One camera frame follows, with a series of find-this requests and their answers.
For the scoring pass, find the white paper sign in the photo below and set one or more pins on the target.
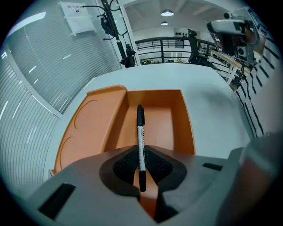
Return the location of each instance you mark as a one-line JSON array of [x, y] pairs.
[[78, 18]]

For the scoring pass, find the round ceiling lamp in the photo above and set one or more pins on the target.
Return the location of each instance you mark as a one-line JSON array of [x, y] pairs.
[[164, 23], [167, 13]]

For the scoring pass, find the white desk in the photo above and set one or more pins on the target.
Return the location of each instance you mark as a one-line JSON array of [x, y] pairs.
[[210, 110]]

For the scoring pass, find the person's striped shirt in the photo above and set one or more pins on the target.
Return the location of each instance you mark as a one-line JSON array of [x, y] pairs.
[[254, 88]]

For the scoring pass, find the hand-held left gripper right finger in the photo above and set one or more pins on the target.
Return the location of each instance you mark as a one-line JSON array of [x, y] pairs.
[[199, 176]]

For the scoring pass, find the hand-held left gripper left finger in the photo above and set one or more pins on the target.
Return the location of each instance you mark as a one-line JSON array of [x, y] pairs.
[[84, 198]]

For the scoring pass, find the wooden workbench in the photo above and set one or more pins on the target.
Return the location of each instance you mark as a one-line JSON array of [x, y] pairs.
[[230, 64]]

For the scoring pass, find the black metal railing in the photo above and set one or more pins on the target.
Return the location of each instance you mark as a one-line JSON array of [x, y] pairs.
[[161, 45]]

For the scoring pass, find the black marker pen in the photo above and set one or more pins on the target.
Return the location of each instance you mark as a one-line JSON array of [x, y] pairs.
[[141, 141]]

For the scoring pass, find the person's left forearm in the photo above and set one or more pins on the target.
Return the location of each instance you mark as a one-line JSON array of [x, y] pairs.
[[258, 176]]

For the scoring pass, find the orange box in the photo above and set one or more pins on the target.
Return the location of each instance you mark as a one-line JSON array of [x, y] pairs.
[[99, 123]]

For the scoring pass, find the black office chair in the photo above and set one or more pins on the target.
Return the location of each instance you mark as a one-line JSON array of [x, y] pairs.
[[194, 48]]

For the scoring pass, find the grey window blinds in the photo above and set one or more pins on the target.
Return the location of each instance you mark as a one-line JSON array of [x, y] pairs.
[[44, 72]]

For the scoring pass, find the black coat stand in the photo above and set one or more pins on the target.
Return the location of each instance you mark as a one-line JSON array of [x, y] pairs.
[[120, 44]]

